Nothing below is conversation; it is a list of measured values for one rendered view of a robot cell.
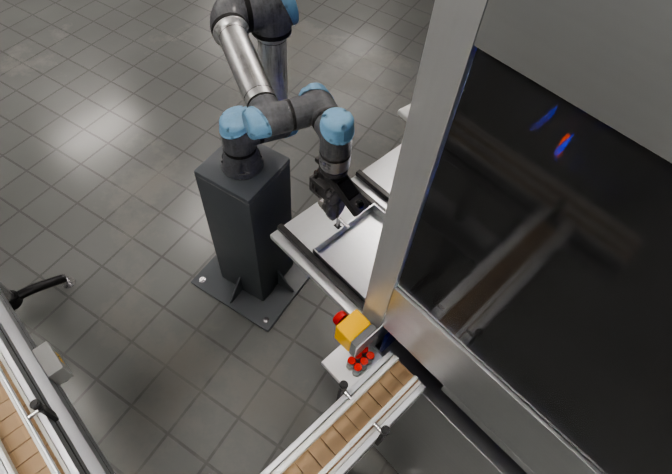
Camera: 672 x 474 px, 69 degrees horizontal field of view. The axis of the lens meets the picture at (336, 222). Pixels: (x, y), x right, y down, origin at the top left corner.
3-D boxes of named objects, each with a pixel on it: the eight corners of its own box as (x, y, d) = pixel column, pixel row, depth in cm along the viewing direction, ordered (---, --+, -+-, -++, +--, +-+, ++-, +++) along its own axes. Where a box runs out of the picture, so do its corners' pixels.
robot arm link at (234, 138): (218, 137, 171) (212, 107, 160) (255, 128, 174) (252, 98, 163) (227, 161, 165) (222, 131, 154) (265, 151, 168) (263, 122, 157)
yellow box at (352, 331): (373, 339, 123) (377, 328, 117) (353, 358, 120) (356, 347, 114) (353, 319, 126) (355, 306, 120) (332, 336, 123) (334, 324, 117)
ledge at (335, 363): (392, 370, 129) (394, 368, 127) (358, 404, 123) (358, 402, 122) (355, 333, 134) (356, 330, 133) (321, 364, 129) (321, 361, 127)
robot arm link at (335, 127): (346, 99, 110) (361, 124, 105) (342, 135, 119) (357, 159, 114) (313, 107, 108) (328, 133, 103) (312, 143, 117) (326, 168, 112)
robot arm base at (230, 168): (212, 167, 175) (208, 148, 167) (239, 143, 183) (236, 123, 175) (246, 186, 171) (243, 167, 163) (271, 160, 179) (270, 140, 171)
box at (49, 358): (74, 376, 163) (63, 366, 156) (59, 386, 161) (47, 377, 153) (57, 350, 168) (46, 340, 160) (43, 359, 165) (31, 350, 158)
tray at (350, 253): (454, 279, 144) (457, 273, 141) (395, 334, 133) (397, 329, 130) (372, 209, 157) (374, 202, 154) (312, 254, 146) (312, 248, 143)
